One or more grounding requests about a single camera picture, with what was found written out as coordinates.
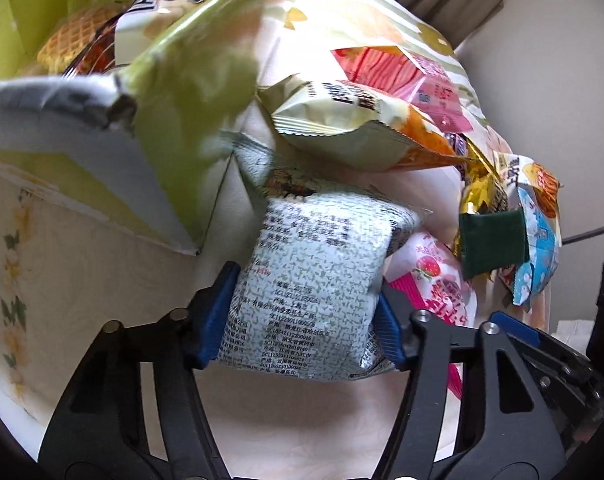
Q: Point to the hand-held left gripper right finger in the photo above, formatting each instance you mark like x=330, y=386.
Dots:
x=389, y=332

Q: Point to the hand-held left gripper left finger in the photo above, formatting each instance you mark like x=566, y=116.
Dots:
x=211, y=320

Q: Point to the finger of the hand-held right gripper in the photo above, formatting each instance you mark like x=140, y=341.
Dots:
x=514, y=326

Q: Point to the silver printed snack packet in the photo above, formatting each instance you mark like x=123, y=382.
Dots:
x=307, y=280

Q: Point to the green cardboard box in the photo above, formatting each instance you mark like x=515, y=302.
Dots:
x=182, y=110

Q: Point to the cream and orange snack packet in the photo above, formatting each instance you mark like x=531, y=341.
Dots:
x=342, y=125

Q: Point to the pink strawberry snack packet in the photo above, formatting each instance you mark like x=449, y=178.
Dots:
x=432, y=270

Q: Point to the blue and white snack packet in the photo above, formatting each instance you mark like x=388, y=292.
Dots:
x=537, y=245

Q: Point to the dark green small packet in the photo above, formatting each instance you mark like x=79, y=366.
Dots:
x=492, y=240

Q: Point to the cream floral bed sheet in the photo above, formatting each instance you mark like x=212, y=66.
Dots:
x=82, y=285

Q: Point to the gold snack packet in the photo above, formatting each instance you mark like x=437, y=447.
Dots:
x=482, y=195

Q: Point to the white packet with orange print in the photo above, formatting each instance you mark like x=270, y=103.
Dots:
x=542, y=180

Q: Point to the red and pink snack packet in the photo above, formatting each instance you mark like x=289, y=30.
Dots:
x=407, y=75

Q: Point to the waffle snack packet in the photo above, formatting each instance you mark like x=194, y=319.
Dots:
x=77, y=40

